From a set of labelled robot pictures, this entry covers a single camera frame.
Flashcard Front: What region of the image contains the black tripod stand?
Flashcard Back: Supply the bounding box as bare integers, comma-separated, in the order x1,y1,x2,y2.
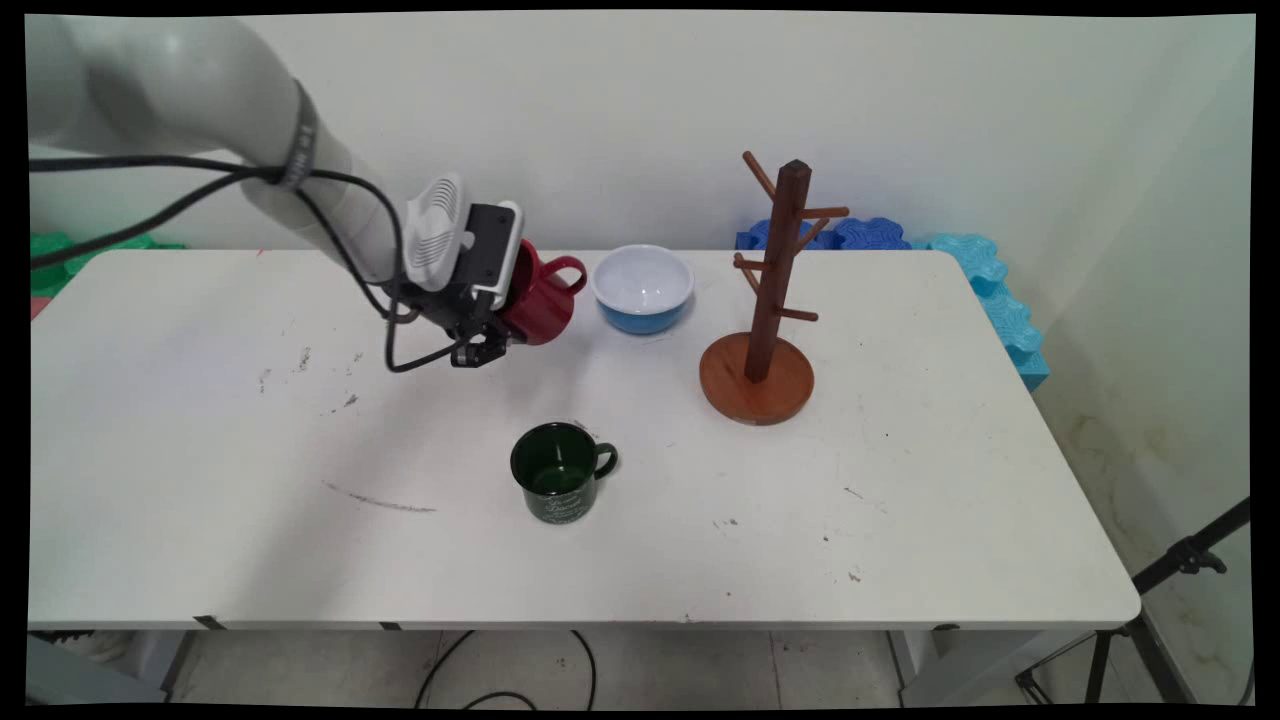
1014,497,1254,705

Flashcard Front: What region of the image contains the dark blue foam block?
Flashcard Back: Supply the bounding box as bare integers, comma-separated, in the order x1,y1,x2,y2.
736,217,914,252

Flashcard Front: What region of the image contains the black and white wrist camera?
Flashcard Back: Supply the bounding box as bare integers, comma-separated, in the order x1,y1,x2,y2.
464,201,525,308

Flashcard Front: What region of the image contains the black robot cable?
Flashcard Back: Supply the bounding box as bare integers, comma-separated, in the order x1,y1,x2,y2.
29,154,473,375
29,165,419,326

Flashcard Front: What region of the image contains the red ceramic mug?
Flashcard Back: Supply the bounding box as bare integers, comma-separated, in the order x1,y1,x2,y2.
496,239,589,347

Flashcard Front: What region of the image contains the dark green enamel mug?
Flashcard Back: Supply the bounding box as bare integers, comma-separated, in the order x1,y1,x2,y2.
509,421,620,525

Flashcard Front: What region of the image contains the green foam block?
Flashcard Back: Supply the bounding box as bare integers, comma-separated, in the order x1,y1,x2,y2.
29,231,187,300

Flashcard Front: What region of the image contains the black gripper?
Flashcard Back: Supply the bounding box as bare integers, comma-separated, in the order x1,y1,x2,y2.
416,284,512,370

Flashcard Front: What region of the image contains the white table leg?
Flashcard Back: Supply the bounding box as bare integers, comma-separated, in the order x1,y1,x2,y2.
128,629,202,703
888,627,1063,707

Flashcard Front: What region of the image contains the light blue foam block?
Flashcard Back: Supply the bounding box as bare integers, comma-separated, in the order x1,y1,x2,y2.
911,232,1052,392

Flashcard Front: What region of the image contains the white and blue bowl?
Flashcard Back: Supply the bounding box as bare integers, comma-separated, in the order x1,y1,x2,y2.
589,243,696,337

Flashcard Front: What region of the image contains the brown wooden mug tree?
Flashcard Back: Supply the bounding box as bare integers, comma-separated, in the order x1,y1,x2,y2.
698,151,852,428

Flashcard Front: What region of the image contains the black floor cable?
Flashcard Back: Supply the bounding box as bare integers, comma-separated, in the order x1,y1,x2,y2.
414,629,599,712

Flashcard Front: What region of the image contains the dark grey forearm strap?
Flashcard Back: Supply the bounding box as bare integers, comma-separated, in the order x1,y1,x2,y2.
279,79,322,192

